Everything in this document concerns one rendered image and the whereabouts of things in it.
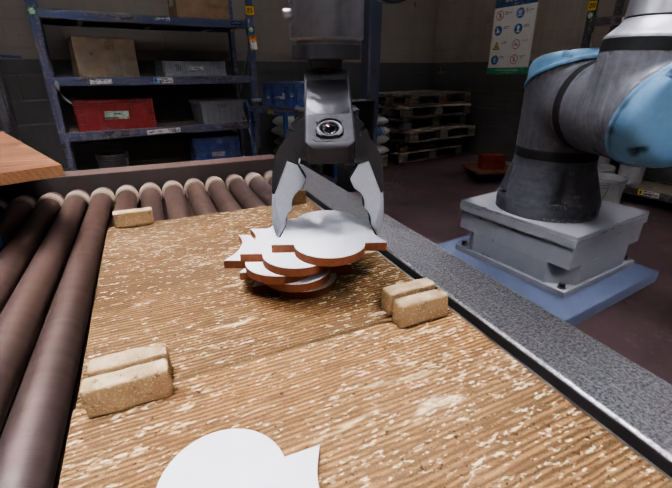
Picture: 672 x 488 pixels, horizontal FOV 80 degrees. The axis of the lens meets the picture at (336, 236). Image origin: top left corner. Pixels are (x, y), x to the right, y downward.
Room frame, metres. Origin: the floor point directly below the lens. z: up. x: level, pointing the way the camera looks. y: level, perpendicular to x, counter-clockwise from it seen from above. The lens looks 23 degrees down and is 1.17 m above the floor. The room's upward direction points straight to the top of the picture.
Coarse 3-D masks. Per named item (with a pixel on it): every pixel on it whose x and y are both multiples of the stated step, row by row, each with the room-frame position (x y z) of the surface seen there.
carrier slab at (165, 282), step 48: (144, 240) 0.55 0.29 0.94; (192, 240) 0.55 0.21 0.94; (144, 288) 0.41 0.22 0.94; (192, 288) 0.41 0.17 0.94; (240, 288) 0.41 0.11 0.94; (336, 288) 0.41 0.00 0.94; (96, 336) 0.32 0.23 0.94; (144, 336) 0.32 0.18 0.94; (192, 336) 0.32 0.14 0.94; (240, 336) 0.32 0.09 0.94; (288, 336) 0.32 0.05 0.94
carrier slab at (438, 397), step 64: (448, 320) 0.34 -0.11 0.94; (192, 384) 0.25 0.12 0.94; (256, 384) 0.25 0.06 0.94; (320, 384) 0.25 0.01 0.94; (384, 384) 0.25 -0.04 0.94; (448, 384) 0.25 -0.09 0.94; (512, 384) 0.25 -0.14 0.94; (128, 448) 0.19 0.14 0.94; (320, 448) 0.19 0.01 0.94; (384, 448) 0.19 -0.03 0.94; (448, 448) 0.19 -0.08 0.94; (512, 448) 0.19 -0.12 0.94; (576, 448) 0.19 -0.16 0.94
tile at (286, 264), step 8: (256, 232) 0.45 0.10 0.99; (264, 232) 0.45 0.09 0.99; (272, 232) 0.45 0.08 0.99; (256, 240) 0.43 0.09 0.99; (264, 240) 0.43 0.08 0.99; (272, 240) 0.43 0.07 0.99; (248, 248) 0.41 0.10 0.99; (256, 248) 0.41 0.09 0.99; (264, 248) 0.41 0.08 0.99; (240, 256) 0.39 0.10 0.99; (248, 256) 0.39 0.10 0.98; (256, 256) 0.39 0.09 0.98; (264, 256) 0.39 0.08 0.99; (272, 256) 0.39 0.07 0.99; (280, 256) 0.39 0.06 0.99; (288, 256) 0.39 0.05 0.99; (264, 264) 0.38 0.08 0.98; (272, 264) 0.37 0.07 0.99; (280, 264) 0.37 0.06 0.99; (288, 264) 0.37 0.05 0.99; (296, 264) 0.37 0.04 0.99; (304, 264) 0.37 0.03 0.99; (272, 272) 0.37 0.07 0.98; (280, 272) 0.36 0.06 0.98; (288, 272) 0.36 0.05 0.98; (296, 272) 0.36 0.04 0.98; (304, 272) 0.36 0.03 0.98; (312, 272) 0.36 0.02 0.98
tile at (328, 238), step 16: (288, 224) 0.45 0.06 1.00; (304, 224) 0.45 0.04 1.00; (320, 224) 0.45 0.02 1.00; (336, 224) 0.45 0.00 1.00; (352, 224) 0.45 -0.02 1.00; (368, 224) 0.45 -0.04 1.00; (288, 240) 0.40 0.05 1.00; (304, 240) 0.40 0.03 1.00; (320, 240) 0.40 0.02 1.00; (336, 240) 0.40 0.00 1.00; (352, 240) 0.40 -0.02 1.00; (368, 240) 0.40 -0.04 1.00; (304, 256) 0.37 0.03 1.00; (320, 256) 0.36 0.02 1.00; (336, 256) 0.36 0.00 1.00; (352, 256) 0.37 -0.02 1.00
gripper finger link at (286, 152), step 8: (288, 136) 0.43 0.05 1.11; (280, 144) 0.44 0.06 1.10; (288, 144) 0.43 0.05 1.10; (280, 152) 0.43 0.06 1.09; (288, 152) 0.43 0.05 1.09; (280, 160) 0.43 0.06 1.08; (288, 160) 0.43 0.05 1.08; (296, 160) 0.43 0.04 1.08; (272, 168) 0.43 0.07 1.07; (280, 168) 0.43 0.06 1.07; (272, 176) 0.43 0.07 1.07; (280, 176) 0.43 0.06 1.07; (272, 184) 0.43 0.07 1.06; (272, 192) 0.43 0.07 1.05
